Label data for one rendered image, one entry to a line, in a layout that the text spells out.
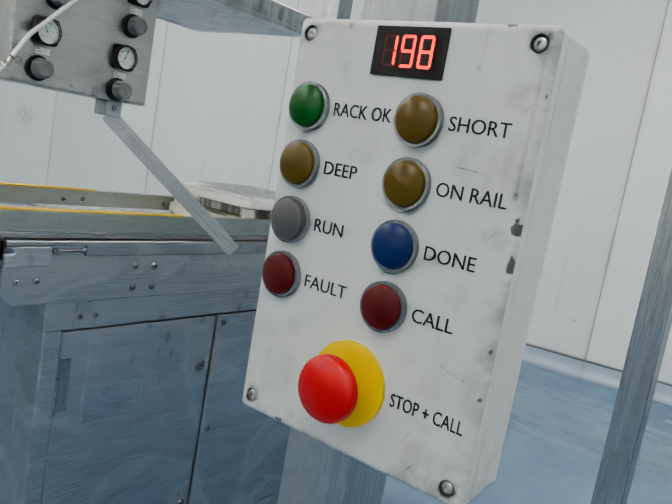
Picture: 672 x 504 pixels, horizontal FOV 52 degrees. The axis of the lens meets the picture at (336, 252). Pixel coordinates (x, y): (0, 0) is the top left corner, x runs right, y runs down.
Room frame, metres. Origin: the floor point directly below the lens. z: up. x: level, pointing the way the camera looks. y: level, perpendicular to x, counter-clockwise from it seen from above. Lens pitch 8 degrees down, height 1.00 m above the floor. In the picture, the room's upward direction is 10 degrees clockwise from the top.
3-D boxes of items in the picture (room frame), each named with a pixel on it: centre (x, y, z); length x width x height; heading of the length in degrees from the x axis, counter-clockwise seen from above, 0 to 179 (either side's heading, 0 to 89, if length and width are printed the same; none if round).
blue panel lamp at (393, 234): (0.39, -0.03, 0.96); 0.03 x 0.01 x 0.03; 54
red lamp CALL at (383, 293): (0.39, -0.03, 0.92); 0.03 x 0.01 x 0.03; 54
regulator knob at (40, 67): (0.92, 0.43, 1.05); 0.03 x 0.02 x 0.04; 144
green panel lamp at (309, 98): (0.43, 0.03, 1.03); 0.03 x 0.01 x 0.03; 54
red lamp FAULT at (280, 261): (0.43, 0.03, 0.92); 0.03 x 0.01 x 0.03; 54
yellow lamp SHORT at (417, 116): (0.39, -0.03, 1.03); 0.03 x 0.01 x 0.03; 54
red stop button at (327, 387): (0.39, -0.02, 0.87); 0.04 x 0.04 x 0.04; 54
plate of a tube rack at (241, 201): (1.53, 0.21, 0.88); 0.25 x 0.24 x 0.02; 53
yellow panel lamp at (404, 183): (0.39, -0.03, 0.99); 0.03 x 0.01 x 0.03; 54
